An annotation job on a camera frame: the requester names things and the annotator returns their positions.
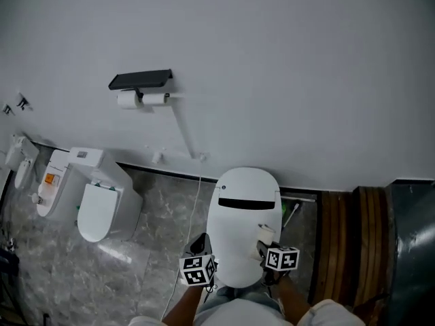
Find black wall shelf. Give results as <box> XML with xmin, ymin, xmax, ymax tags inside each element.
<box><xmin>108</xmin><ymin>69</ymin><xmax>173</xmax><ymax>91</ymax></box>

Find white power cable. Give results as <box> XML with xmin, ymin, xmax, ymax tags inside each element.
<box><xmin>162</xmin><ymin>160</ymin><xmax>203</xmax><ymax>322</ymax></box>

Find white toilet with tank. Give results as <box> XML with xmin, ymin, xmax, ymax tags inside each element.
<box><xmin>67</xmin><ymin>147</ymin><xmax>143</xmax><ymax>243</ymax></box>

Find white wiping cloth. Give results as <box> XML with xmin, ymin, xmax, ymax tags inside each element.
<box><xmin>249</xmin><ymin>224</ymin><xmax>276</xmax><ymax>261</ymax></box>

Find white smart toilet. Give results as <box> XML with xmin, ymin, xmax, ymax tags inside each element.
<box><xmin>215</xmin><ymin>167</ymin><xmax>282</xmax><ymax>210</ymax></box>

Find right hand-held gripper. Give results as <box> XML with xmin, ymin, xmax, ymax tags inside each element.
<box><xmin>256</xmin><ymin>239</ymin><xmax>301</xmax><ymax>287</ymax></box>

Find person's left forearm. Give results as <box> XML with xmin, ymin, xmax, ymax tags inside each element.
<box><xmin>162</xmin><ymin>285</ymin><xmax>205</xmax><ymax>324</ymax></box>

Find white toilet lid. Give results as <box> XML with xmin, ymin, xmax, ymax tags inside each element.
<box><xmin>206</xmin><ymin>198</ymin><xmax>282</xmax><ymax>289</ymax></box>

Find person's white shirt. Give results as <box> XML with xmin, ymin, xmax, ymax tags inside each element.
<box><xmin>128</xmin><ymin>297</ymin><xmax>366</xmax><ymax>326</ymax></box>

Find white tankless toilet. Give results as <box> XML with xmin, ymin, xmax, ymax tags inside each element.
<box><xmin>36</xmin><ymin>149</ymin><xmax>74</xmax><ymax>219</ymax></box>

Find white paper roll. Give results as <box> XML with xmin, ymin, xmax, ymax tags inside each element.
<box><xmin>141</xmin><ymin>92</ymin><xmax>170</xmax><ymax>107</ymax></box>

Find person's right forearm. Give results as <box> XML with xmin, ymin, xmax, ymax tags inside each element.
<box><xmin>277</xmin><ymin>276</ymin><xmax>313</xmax><ymax>319</ymax></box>

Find small white toilet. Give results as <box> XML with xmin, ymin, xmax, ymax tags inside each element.
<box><xmin>5</xmin><ymin>134</ymin><xmax>40</xmax><ymax>189</ymax></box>

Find person's jeans legs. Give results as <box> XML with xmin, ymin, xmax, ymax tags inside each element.
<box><xmin>203</xmin><ymin>285</ymin><xmax>285</xmax><ymax>314</ymax></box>

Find thick toilet paper roll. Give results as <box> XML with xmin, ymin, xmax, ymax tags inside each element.
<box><xmin>117</xmin><ymin>90</ymin><xmax>143</xmax><ymax>111</ymax></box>

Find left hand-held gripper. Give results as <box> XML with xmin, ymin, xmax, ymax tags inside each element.
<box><xmin>178</xmin><ymin>232</ymin><xmax>218</xmax><ymax>288</ymax></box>

